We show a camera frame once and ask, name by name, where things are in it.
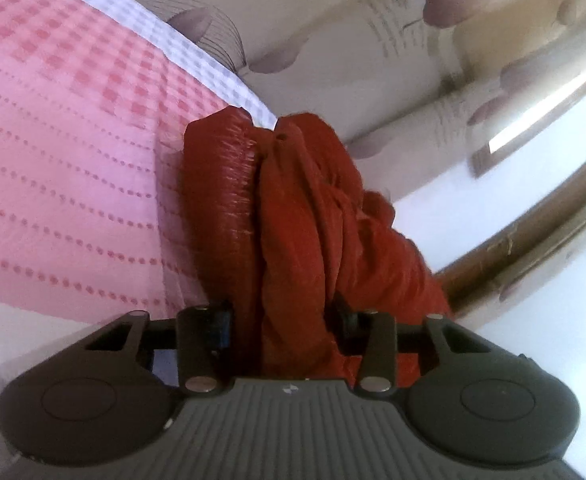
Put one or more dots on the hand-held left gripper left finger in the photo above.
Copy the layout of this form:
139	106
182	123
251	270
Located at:
221	331

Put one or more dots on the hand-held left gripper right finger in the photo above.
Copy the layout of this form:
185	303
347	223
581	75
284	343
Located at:
378	345

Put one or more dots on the red puffer jacket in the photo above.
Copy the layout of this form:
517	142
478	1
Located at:
293	240

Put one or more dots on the pink checked bed sheet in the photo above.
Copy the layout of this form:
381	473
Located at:
73	160

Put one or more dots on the beige floral curtain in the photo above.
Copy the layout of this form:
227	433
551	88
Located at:
373	60

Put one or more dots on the wooden window frame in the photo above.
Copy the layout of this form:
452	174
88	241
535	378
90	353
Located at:
483	162

